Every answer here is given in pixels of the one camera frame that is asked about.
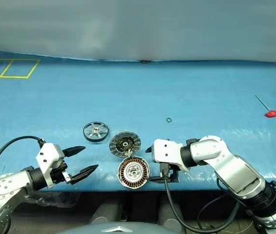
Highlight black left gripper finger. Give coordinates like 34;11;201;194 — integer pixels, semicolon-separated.
63;145;86;158
69;164;99;184

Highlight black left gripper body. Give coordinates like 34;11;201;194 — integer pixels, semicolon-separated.
49;148;75;187

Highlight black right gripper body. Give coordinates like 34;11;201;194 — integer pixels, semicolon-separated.
159;162;180;183

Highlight motor stator with copper windings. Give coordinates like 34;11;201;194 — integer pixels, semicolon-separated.
117;157;150;189

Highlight silver spoked pulley wheel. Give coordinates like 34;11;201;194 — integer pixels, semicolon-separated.
83;121;110;143

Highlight clear crumpled plastic bag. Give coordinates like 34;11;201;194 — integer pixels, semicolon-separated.
18;191;78;208

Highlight dark grey rounded robot leg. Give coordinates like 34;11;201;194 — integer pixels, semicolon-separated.
90;203;123;226
157;195;185;230

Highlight blue table cover sheet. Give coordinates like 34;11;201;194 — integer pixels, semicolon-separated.
0;50;276;193

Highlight grey robot torso with logo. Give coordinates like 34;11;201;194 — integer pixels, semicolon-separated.
59;221;177;234

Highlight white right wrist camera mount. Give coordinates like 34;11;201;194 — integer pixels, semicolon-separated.
152;138;190;172

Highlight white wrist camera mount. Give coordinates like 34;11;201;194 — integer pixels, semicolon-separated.
152;138;190;172
35;143;64;189

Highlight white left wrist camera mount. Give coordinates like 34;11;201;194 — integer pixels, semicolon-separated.
35;143;64;189

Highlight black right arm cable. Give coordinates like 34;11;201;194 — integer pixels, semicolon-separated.
160;162;240;234

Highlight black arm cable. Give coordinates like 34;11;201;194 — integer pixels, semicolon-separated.
160;162;240;234
0;136;46;188

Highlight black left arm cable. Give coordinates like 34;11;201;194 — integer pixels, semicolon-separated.
0;136;46;188

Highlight red T-handle hex key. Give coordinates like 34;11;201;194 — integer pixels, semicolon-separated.
255;95;276;118

